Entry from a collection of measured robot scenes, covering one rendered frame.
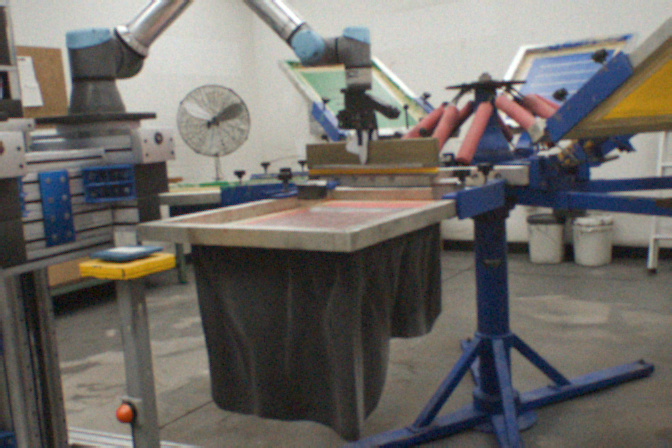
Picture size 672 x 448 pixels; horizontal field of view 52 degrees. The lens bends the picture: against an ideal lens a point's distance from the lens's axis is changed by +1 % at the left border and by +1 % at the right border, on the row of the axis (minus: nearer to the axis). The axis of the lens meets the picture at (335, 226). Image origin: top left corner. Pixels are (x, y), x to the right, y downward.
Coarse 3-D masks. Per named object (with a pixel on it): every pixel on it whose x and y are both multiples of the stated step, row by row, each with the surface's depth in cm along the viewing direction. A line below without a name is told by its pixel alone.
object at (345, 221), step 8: (344, 216) 177; (352, 216) 175; (360, 216) 174; (368, 216) 173; (376, 216) 172; (384, 216) 172; (312, 224) 165; (320, 224) 164; (328, 224) 163; (336, 224) 163; (344, 224) 162; (352, 224) 161
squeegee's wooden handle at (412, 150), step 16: (320, 144) 195; (336, 144) 192; (368, 144) 187; (384, 144) 184; (400, 144) 181; (416, 144) 179; (432, 144) 176; (320, 160) 196; (336, 160) 193; (352, 160) 190; (368, 160) 187; (384, 160) 185; (400, 160) 182; (416, 160) 179; (432, 160) 177
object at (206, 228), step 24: (336, 192) 217; (360, 192) 212; (384, 192) 207; (408, 192) 203; (192, 216) 168; (216, 216) 175; (240, 216) 183; (408, 216) 145; (432, 216) 155; (144, 240) 158; (168, 240) 153; (192, 240) 149; (216, 240) 145; (240, 240) 141; (264, 240) 138; (288, 240) 135; (312, 240) 131; (336, 240) 128; (360, 240) 130; (384, 240) 137
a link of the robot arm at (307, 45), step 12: (252, 0) 173; (264, 0) 172; (276, 0) 173; (264, 12) 173; (276, 12) 172; (288, 12) 172; (276, 24) 173; (288, 24) 172; (300, 24) 172; (288, 36) 173; (300, 36) 170; (312, 36) 169; (300, 48) 170; (312, 48) 170; (324, 48) 175; (312, 60) 173
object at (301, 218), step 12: (336, 204) 206; (348, 204) 204; (360, 204) 202; (372, 204) 200; (384, 204) 198; (276, 216) 186; (288, 216) 184; (300, 216) 183; (312, 216) 181; (324, 216) 179; (336, 216) 178
